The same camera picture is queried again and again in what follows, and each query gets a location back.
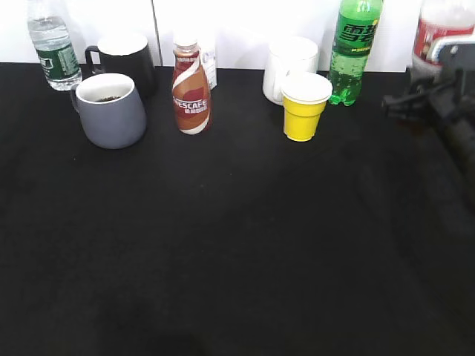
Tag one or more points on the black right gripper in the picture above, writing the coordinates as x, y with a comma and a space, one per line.
445, 101

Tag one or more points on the cola bottle red label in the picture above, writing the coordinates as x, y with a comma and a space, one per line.
439, 20

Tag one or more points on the grey mug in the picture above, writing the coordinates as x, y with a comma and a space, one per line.
110, 109

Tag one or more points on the green sprite bottle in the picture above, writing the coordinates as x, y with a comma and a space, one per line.
354, 34

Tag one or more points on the yellow paper cup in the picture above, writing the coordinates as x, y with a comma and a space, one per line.
305, 96

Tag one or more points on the white mug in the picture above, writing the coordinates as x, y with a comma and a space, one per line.
287, 55

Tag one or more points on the small white carton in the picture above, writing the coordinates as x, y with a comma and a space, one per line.
209, 62

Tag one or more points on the nescafe coffee bottle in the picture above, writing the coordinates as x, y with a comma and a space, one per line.
191, 94

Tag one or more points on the black mug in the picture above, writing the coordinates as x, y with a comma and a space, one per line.
127, 53

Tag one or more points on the clear water bottle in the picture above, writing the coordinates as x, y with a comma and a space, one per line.
52, 42

